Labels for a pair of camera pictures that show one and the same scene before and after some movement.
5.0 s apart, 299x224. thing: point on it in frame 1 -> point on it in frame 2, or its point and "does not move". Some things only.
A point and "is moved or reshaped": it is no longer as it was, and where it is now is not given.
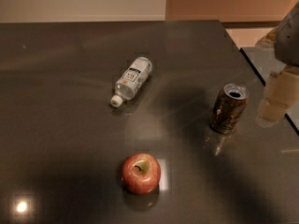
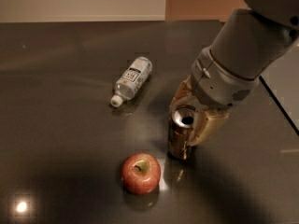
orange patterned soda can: [229, 107] is moved or reshaped
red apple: [140, 173] does not move
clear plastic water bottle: [132, 79] does not move
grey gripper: [288, 42] -> [220, 82]
